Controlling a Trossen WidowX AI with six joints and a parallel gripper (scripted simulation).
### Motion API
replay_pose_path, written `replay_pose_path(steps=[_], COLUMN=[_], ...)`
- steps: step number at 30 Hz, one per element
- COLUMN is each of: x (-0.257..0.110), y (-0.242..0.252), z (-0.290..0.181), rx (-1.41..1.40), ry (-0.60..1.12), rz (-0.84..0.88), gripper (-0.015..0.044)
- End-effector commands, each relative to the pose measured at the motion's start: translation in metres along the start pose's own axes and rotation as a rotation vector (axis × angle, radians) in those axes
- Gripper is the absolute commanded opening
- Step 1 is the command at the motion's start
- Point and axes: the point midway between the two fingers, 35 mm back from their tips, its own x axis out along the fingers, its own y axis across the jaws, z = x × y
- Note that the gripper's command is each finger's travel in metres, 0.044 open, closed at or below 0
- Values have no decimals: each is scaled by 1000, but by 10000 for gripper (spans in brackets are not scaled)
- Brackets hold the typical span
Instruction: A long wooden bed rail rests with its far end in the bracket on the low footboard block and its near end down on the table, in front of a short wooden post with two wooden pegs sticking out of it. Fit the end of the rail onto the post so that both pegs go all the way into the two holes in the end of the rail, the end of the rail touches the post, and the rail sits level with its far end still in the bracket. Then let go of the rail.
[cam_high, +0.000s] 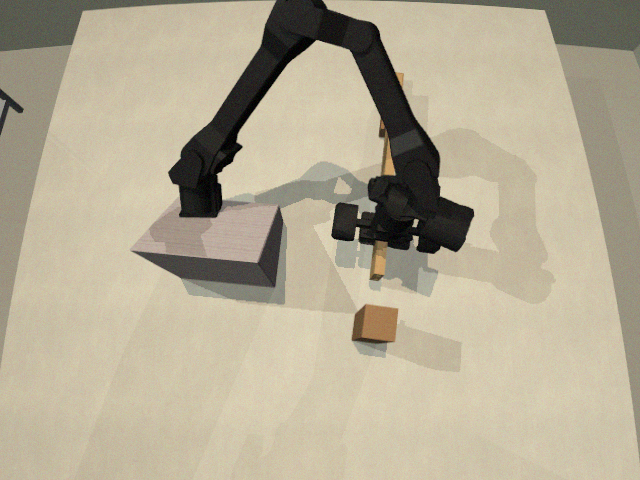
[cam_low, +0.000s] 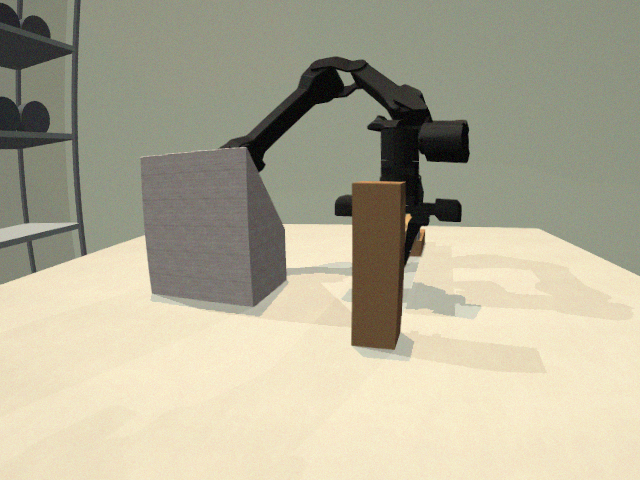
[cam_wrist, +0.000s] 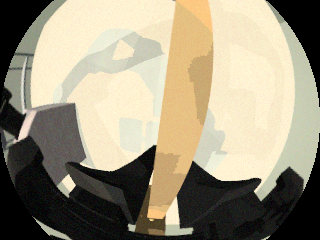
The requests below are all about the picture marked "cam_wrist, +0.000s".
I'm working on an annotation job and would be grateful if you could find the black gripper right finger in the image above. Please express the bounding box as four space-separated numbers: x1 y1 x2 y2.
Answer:
176 160 263 229

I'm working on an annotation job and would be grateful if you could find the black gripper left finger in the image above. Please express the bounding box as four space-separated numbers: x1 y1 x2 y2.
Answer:
65 144 156 225

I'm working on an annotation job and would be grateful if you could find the long tan wooden rail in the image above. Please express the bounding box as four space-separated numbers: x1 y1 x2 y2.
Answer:
148 0 213 219

